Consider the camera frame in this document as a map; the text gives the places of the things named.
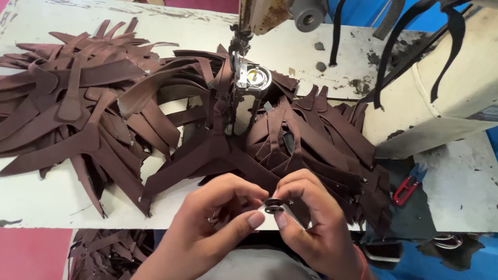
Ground person's right hand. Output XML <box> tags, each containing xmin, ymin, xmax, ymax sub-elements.
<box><xmin>272</xmin><ymin>168</ymin><xmax>368</xmax><ymax>280</ymax></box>

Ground person's left hand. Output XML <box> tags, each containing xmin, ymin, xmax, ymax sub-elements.
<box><xmin>155</xmin><ymin>173</ymin><xmax>270</xmax><ymax>273</ymax></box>

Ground black metal bobbin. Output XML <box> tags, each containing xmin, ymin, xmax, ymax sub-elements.
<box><xmin>264</xmin><ymin>198</ymin><xmax>287</xmax><ymax>215</ymax></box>

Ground orange wrist thread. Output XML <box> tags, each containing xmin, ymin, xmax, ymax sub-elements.
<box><xmin>355</xmin><ymin>244</ymin><xmax>370</xmax><ymax>280</ymax></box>

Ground person's grey shirt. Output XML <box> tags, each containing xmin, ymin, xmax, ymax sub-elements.
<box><xmin>196</xmin><ymin>247</ymin><xmax>317</xmax><ymax>280</ymax></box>

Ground dark green cloth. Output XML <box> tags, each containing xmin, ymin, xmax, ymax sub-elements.
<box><xmin>360</xmin><ymin>159</ymin><xmax>438</xmax><ymax>243</ymax></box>

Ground brown fabric scraps under table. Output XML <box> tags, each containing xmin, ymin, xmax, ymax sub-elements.
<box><xmin>67</xmin><ymin>229</ymin><xmax>156</xmax><ymax>280</ymax></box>

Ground heaped pile of brown fabric pieces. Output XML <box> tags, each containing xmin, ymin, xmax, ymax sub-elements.
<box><xmin>117</xmin><ymin>43</ymin><xmax>393</xmax><ymax>236</ymax></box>

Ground red thread snips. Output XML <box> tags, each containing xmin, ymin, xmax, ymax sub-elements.
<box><xmin>392</xmin><ymin>163</ymin><xmax>428</xmax><ymax>207</ymax></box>

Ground cream industrial sewing machine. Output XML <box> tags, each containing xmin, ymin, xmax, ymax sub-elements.
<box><xmin>227</xmin><ymin>0</ymin><xmax>498</xmax><ymax>160</ymax></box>

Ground spread pile of brown fabric pieces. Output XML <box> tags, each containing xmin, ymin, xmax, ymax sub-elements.
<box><xmin>0</xmin><ymin>17</ymin><xmax>183</xmax><ymax>219</ymax></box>

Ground long black strap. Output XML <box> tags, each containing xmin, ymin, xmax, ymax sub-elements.
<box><xmin>373</xmin><ymin>0</ymin><xmax>438</xmax><ymax>110</ymax></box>

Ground thin black strap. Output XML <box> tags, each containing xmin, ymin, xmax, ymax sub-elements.
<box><xmin>329</xmin><ymin>0</ymin><xmax>348</xmax><ymax>67</ymax></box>

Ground grey webbing strap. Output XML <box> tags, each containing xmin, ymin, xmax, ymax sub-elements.
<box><xmin>372</xmin><ymin>0</ymin><xmax>406</xmax><ymax>41</ymax></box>

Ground short black strap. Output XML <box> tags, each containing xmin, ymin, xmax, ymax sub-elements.
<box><xmin>430</xmin><ymin>3</ymin><xmax>467</xmax><ymax>104</ymax></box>

